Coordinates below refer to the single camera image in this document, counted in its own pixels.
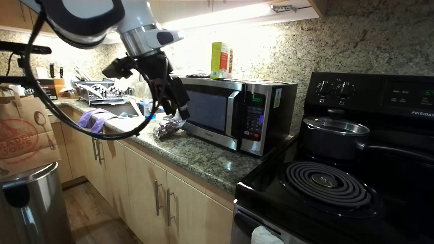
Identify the oven door handle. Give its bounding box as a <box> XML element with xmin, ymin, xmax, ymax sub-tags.
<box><xmin>234</xmin><ymin>209</ymin><xmax>282</xmax><ymax>238</ymax></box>

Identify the stainless steel trash can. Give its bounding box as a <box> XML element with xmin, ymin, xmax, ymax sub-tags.
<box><xmin>0</xmin><ymin>162</ymin><xmax>74</xmax><ymax>244</ymax></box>

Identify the metal dish rack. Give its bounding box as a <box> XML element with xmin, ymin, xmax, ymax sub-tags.
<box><xmin>71</xmin><ymin>79</ymin><xmax>136</xmax><ymax>106</ymax></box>

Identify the green and yellow carton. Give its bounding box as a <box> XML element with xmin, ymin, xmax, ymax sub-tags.
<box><xmin>210</xmin><ymin>42</ymin><xmax>234</xmax><ymax>80</ymax></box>

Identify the microwave door handle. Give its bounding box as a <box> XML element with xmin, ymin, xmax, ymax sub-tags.
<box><xmin>226</xmin><ymin>90</ymin><xmax>240</xmax><ymax>138</ymax></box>

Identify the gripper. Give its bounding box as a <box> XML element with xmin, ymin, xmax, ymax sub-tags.
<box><xmin>136</xmin><ymin>51</ymin><xmax>191</xmax><ymax>121</ymax></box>

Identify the purple cloth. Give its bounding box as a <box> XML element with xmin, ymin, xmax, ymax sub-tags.
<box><xmin>77</xmin><ymin>108</ymin><xmax>118</xmax><ymax>134</ymax></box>

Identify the coil burner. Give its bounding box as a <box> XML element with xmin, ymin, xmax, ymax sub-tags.
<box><xmin>279</xmin><ymin>161</ymin><xmax>377</xmax><ymax>211</ymax></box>

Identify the black and silver microwave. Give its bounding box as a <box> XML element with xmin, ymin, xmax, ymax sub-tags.
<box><xmin>176</xmin><ymin>76</ymin><xmax>298</xmax><ymax>157</ymax></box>

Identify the cabinet door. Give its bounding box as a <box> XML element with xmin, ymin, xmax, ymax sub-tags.
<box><xmin>69</xmin><ymin>110</ymin><xmax>98</xmax><ymax>191</ymax></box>
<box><xmin>166</xmin><ymin>171</ymin><xmax>235</xmax><ymax>244</ymax></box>
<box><xmin>96</xmin><ymin>130</ymin><xmax>125</xmax><ymax>221</ymax></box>
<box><xmin>123</xmin><ymin>146</ymin><xmax>168</xmax><ymax>244</ymax></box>

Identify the dark pot with lid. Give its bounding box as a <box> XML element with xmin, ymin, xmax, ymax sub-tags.
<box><xmin>301</xmin><ymin>109</ymin><xmax>434</xmax><ymax>164</ymax></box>

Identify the sink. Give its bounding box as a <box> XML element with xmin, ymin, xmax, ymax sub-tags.
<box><xmin>101</xmin><ymin>102</ymin><xmax>143</xmax><ymax>118</ymax></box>

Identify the brown cardboard box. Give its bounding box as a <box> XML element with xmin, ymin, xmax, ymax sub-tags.
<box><xmin>35</xmin><ymin>78</ymin><xmax>66</xmax><ymax>101</ymax></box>

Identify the under-cabinet light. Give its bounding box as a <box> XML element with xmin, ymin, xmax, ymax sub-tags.
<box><xmin>162</xmin><ymin>3</ymin><xmax>276</xmax><ymax>32</ymax></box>

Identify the clear plastic bag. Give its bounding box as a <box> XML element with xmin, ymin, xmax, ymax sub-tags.
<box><xmin>153</xmin><ymin>115</ymin><xmax>186</xmax><ymax>140</ymax></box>

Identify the brown paper bag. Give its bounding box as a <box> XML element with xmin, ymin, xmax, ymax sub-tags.
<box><xmin>0</xmin><ymin>86</ymin><xmax>62</xmax><ymax>179</ymax></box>

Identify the camera on mount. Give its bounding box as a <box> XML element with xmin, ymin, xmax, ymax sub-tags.
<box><xmin>0</xmin><ymin>40</ymin><xmax>53</xmax><ymax>86</ymax></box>

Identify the black electric stove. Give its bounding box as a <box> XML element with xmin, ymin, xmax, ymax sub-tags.
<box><xmin>231</xmin><ymin>72</ymin><xmax>434</xmax><ymax>244</ymax></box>

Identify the stove knob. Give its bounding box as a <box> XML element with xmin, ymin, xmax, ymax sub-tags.
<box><xmin>317</xmin><ymin>80</ymin><xmax>335</xmax><ymax>97</ymax></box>
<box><xmin>337</xmin><ymin>81</ymin><xmax>355</xmax><ymax>99</ymax></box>

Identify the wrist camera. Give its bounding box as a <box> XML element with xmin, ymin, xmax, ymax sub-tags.
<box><xmin>102</xmin><ymin>56</ymin><xmax>137</xmax><ymax>80</ymax></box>

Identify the microwave door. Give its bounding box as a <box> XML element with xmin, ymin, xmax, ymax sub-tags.
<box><xmin>179</xmin><ymin>78</ymin><xmax>243</xmax><ymax>151</ymax></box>

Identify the white towel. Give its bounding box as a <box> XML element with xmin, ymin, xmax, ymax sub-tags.
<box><xmin>251</xmin><ymin>225</ymin><xmax>284</xmax><ymax>244</ymax></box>

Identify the blue plastic bottle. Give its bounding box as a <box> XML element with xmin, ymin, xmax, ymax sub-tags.
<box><xmin>142</xmin><ymin>98</ymin><xmax>157</xmax><ymax>120</ymax></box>

